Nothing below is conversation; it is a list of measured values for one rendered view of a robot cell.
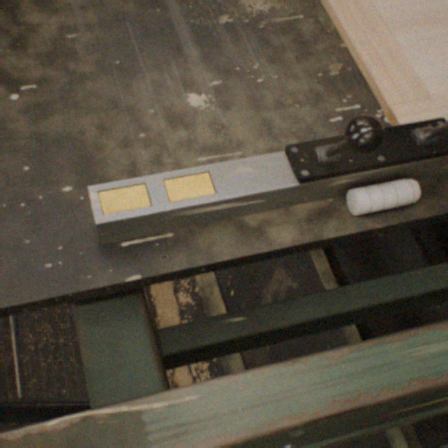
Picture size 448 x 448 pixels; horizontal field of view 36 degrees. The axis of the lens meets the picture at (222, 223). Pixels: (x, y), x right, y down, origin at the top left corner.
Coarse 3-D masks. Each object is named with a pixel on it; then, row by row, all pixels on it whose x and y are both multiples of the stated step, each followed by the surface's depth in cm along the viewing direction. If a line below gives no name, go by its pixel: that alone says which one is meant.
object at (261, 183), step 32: (256, 160) 75; (288, 160) 76; (96, 192) 71; (160, 192) 72; (224, 192) 72; (256, 192) 73; (288, 192) 74; (320, 192) 76; (96, 224) 69; (128, 224) 71; (160, 224) 72; (192, 224) 74
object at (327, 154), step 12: (360, 120) 63; (372, 120) 63; (348, 132) 64; (360, 132) 63; (372, 132) 63; (384, 132) 64; (348, 144) 65; (360, 144) 63; (372, 144) 63; (324, 156) 74; (336, 156) 74
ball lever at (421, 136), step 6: (438, 126) 74; (444, 126) 72; (414, 132) 77; (420, 132) 77; (426, 132) 76; (432, 132) 75; (438, 132) 74; (414, 138) 77; (420, 138) 76; (426, 138) 76; (432, 138) 77; (420, 144) 77; (426, 144) 77
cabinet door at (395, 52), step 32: (352, 0) 96; (384, 0) 97; (416, 0) 97; (352, 32) 92; (384, 32) 92; (416, 32) 93; (384, 64) 89; (416, 64) 90; (384, 96) 86; (416, 96) 86
